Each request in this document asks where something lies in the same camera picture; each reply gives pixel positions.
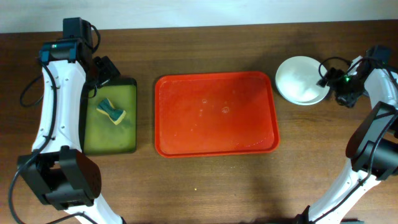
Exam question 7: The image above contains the green and yellow sponge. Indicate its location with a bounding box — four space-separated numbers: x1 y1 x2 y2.
96 98 126 125

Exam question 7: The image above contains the white plate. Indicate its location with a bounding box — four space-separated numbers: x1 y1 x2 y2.
275 56 330 95

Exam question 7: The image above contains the green plate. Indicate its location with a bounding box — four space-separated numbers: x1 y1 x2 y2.
279 90 328 106

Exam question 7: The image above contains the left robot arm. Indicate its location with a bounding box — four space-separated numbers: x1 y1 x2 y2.
14 17 125 223

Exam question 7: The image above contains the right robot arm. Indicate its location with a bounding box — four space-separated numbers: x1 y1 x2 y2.
293 45 397 223

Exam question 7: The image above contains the black tray with soapy water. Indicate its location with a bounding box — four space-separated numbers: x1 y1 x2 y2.
81 78 137 155

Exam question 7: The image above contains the red plastic tray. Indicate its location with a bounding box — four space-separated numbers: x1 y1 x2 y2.
154 71 280 158

